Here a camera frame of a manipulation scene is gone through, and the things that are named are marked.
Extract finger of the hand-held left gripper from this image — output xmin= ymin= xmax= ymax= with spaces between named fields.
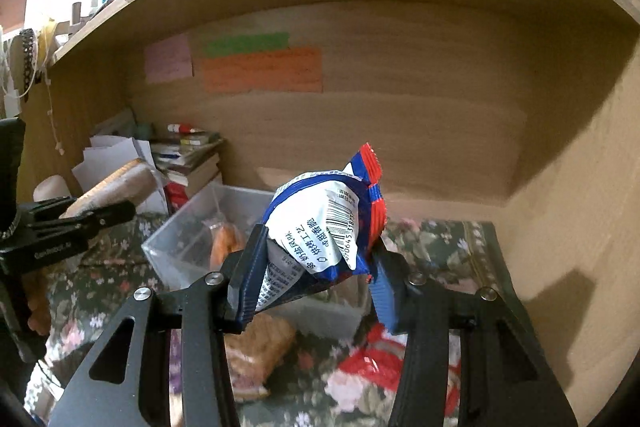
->
xmin=17 ymin=197 xmax=137 ymax=241

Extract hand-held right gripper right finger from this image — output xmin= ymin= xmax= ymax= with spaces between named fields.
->
xmin=367 ymin=242 xmax=578 ymax=427

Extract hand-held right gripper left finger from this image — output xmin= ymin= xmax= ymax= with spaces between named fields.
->
xmin=47 ymin=223 xmax=273 ymax=427

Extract brown bread packet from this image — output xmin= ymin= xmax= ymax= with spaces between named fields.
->
xmin=60 ymin=158 xmax=158 ymax=220

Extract clear plastic container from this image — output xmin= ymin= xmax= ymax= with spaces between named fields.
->
xmin=141 ymin=184 xmax=373 ymax=340

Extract blue white snack packet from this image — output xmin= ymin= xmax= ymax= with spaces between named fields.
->
xmin=252 ymin=142 xmax=390 ymax=325

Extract person's left hand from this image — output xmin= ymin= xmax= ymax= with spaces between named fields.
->
xmin=27 ymin=274 xmax=52 ymax=335

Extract beige toast sandwich packet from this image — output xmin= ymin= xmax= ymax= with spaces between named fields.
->
xmin=222 ymin=313 xmax=297 ymax=403

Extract orange snack packet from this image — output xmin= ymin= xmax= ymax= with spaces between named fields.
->
xmin=207 ymin=219 xmax=246 ymax=270

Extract white papers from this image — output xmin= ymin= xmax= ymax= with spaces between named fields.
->
xmin=71 ymin=134 xmax=168 ymax=212

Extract red snack packet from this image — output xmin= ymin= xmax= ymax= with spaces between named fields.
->
xmin=325 ymin=324 xmax=463 ymax=415

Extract floral tablecloth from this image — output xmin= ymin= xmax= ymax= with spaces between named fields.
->
xmin=22 ymin=212 xmax=526 ymax=427

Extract grey folder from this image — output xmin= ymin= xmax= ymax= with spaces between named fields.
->
xmin=92 ymin=107 xmax=151 ymax=142

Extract stack of books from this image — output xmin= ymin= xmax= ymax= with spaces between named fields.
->
xmin=150 ymin=132 xmax=224 ymax=200

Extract pink sticky note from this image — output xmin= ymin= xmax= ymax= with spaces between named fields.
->
xmin=144 ymin=33 xmax=193 ymax=84

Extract brown patterned headband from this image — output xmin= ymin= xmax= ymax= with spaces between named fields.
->
xmin=20 ymin=28 xmax=38 ymax=94

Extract yellow headband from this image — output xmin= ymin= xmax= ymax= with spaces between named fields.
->
xmin=37 ymin=19 xmax=58 ymax=68

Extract orange sticky note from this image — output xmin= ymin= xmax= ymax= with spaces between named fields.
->
xmin=202 ymin=47 xmax=325 ymax=94

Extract green sticky note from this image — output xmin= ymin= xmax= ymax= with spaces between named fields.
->
xmin=204 ymin=32 xmax=290 ymax=58

